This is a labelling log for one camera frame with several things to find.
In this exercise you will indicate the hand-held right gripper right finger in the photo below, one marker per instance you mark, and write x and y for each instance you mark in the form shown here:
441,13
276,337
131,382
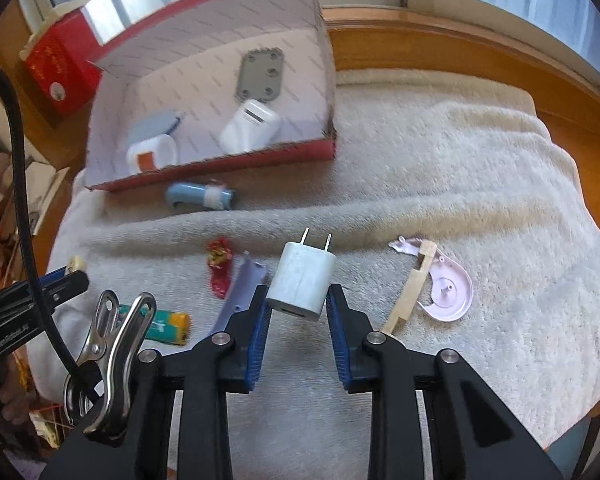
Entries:
342,345

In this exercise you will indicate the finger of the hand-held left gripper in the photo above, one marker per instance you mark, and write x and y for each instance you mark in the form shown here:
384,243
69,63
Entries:
52,276
55,290

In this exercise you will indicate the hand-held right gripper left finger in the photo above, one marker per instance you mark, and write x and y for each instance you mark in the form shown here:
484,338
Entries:
260,340

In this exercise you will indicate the lavender plastic piece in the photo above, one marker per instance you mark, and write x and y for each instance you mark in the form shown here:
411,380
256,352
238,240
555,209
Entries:
242,285

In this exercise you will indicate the white charger plug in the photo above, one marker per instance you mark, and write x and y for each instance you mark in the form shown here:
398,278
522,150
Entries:
300,280

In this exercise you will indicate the red toy figure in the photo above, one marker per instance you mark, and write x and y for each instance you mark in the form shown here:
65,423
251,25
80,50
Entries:
220,280

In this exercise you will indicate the notched wooden piece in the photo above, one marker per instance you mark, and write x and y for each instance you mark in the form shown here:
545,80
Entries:
410,290

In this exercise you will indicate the green printed lighter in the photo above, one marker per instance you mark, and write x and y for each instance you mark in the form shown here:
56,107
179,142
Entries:
167,327

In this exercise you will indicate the pink tape dispenser shell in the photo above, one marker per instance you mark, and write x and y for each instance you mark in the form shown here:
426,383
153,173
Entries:
450,285

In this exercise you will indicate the white pill bottle orange label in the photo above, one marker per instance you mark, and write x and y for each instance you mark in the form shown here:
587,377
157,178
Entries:
152,152

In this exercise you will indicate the blue curved plastic pipe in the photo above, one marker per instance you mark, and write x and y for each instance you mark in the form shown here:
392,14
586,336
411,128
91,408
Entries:
190,194

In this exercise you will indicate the blue correction tape dispenser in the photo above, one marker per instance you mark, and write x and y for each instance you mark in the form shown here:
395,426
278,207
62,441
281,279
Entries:
155,125

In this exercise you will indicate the white earbuds case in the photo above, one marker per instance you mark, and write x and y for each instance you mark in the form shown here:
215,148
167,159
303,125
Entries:
245,130

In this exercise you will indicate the red cardboard box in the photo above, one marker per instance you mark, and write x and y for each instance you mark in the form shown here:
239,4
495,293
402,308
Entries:
205,35

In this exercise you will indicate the person's left hand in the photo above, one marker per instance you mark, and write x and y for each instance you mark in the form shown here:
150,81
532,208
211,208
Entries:
10,402

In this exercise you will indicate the metal spring clip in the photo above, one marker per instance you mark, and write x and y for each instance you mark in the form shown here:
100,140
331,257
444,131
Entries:
105,355

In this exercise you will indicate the white towel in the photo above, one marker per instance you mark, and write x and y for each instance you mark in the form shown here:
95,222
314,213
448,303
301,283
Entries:
480,185

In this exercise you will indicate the red tea box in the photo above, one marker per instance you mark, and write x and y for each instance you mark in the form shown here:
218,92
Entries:
55,65

